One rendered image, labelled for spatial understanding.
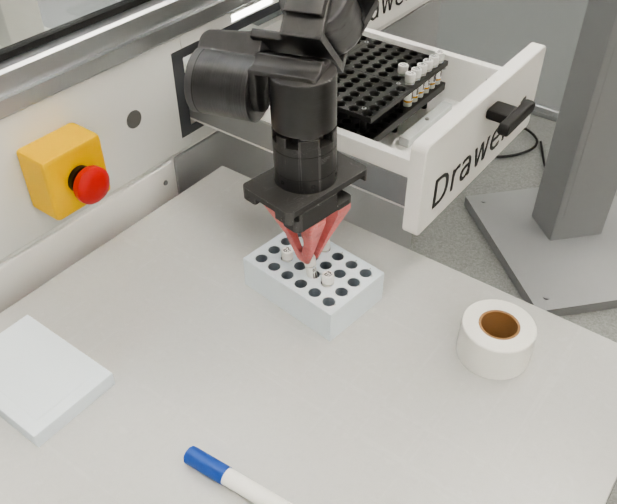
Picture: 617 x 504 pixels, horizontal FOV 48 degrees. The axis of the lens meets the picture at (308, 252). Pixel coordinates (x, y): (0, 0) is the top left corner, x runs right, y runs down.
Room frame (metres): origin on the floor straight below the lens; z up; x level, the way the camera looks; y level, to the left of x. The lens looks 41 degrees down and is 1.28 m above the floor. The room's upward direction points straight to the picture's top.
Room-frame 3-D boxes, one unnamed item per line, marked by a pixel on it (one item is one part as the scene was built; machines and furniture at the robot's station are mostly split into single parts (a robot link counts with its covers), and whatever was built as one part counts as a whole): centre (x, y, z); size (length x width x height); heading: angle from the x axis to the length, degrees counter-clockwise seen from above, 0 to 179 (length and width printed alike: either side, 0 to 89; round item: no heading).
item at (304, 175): (0.53, 0.00, 0.94); 0.10 x 0.07 x 0.07; 134
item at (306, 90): (0.53, 0.01, 1.00); 0.07 x 0.06 x 0.07; 69
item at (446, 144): (0.68, -0.19, 0.87); 0.29 x 0.02 x 0.11; 143
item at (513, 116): (0.66, -0.21, 0.91); 0.07 x 0.04 x 0.01; 143
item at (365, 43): (0.80, -0.03, 0.87); 0.22 x 0.18 x 0.06; 53
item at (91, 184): (0.58, 0.22, 0.88); 0.04 x 0.03 x 0.04; 143
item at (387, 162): (0.81, -0.02, 0.86); 0.40 x 0.26 x 0.06; 53
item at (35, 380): (0.42, 0.26, 0.77); 0.13 x 0.09 x 0.02; 53
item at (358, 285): (0.54, -0.01, 0.78); 0.12 x 0.08 x 0.04; 47
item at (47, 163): (0.60, 0.25, 0.88); 0.07 x 0.05 x 0.07; 143
